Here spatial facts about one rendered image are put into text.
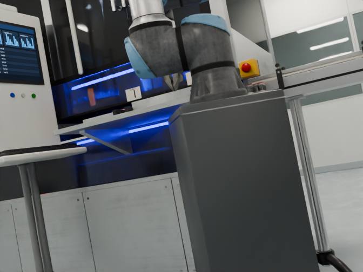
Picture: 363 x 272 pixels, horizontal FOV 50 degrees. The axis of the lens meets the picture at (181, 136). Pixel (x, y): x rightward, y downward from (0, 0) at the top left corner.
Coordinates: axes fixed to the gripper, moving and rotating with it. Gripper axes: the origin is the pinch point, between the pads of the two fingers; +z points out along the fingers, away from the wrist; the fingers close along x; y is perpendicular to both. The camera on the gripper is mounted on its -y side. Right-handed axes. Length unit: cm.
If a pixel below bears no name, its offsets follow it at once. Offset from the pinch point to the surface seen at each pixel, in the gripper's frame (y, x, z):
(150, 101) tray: 0.6, 10.6, 2.7
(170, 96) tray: 0.5, 2.2, 2.6
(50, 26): 40, 86, -55
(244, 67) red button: 34.8, -18.1, -6.2
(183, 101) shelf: -2.0, -3.7, 5.9
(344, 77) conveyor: 49, -55, 6
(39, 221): 18, 97, 48
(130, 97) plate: 38, 43, -6
